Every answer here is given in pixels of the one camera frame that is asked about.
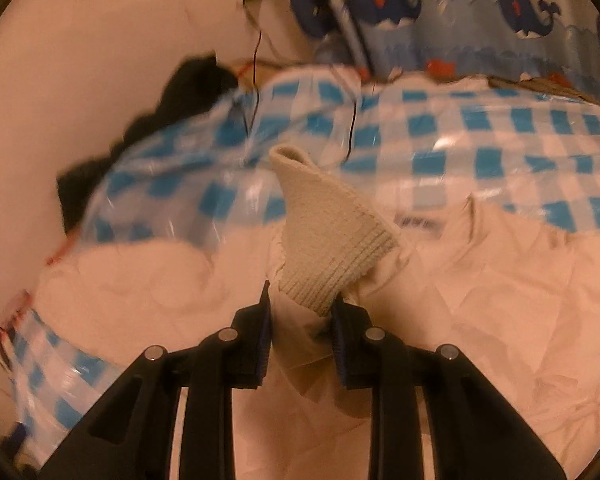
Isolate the thin black cable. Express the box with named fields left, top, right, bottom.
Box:
left=342, top=97, right=358, bottom=163
left=240, top=0, right=263, bottom=138

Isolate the blue checkered plastic tablecloth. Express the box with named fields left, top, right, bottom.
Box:
left=0, top=65, right=600, bottom=461

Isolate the white puffy jacket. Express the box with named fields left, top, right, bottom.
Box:
left=35, top=145, right=600, bottom=480

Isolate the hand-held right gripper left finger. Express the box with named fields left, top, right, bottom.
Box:
left=37, top=280, right=273, bottom=480

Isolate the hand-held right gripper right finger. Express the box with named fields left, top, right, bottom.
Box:
left=329, top=294, right=568, bottom=480

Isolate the black cloth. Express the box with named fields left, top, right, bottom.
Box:
left=55, top=52, right=241, bottom=236

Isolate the whale print cloth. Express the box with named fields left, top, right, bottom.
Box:
left=289, top=0, right=600, bottom=108

